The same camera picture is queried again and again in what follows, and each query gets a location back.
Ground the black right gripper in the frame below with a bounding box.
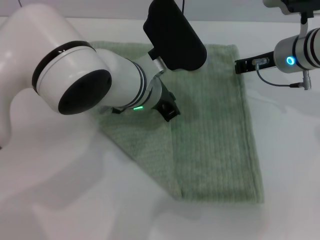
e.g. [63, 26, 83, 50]
[234, 51, 276, 75]

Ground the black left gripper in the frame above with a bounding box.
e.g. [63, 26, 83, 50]
[152, 79, 181, 123]

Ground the green ribbed towel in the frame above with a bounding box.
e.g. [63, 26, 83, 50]
[87, 41, 266, 205]

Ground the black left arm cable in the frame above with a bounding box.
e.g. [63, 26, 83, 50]
[111, 106, 131, 115]

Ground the grey right arm cable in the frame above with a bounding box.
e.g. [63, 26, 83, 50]
[254, 63, 313, 91]

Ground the black left wrist camera housing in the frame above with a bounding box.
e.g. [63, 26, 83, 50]
[142, 0, 209, 72]

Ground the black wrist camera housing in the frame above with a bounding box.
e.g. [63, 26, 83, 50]
[262, 0, 320, 18]
[142, 0, 209, 72]

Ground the black right wrist camera housing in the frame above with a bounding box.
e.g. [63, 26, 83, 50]
[262, 0, 320, 18]

